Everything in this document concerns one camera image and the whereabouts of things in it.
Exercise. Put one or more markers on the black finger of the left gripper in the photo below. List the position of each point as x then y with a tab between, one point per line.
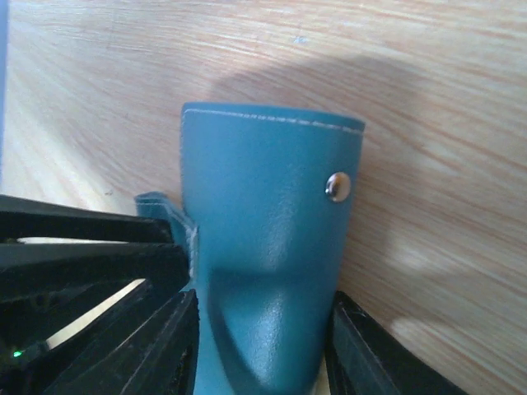
68	273

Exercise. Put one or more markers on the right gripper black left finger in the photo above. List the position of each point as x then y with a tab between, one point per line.
142	352

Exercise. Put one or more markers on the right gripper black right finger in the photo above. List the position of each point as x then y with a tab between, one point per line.
363	358

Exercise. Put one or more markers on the teal card holder wallet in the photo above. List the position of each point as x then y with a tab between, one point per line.
266	197

